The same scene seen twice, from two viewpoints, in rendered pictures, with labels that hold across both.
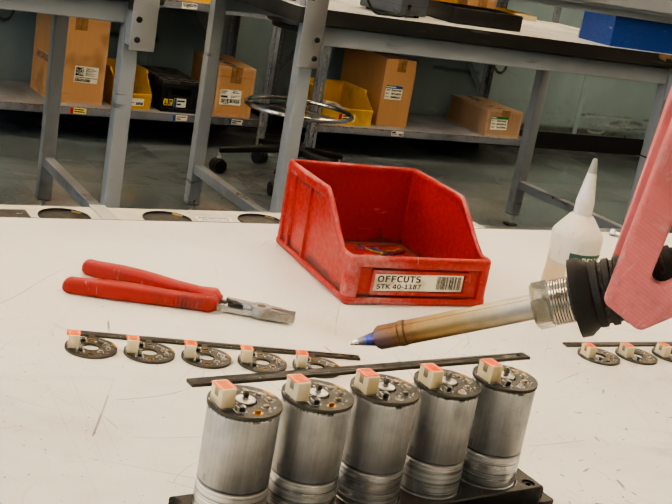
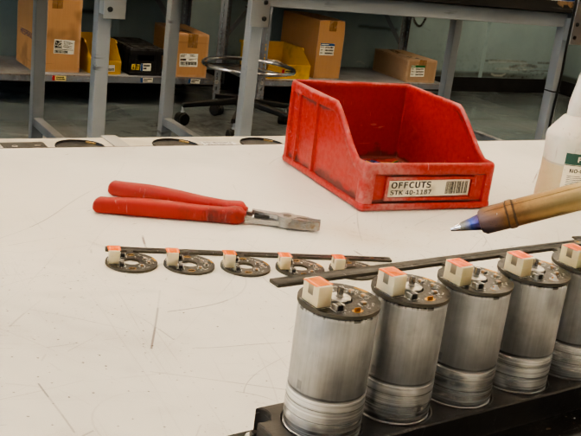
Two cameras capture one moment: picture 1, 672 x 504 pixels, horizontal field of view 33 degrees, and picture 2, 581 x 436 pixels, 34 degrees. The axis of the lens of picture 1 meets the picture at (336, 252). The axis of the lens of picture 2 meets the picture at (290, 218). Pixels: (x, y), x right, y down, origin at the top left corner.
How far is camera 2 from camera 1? 0.10 m
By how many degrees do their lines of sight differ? 2
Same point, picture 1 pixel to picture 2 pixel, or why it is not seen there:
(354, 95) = (293, 53)
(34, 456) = (95, 373)
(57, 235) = (78, 162)
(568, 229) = (564, 130)
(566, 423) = not seen: outside the picture
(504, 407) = not seen: outside the picture
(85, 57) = (62, 31)
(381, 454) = (477, 349)
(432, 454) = (524, 347)
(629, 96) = (525, 42)
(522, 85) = (434, 38)
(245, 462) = (346, 366)
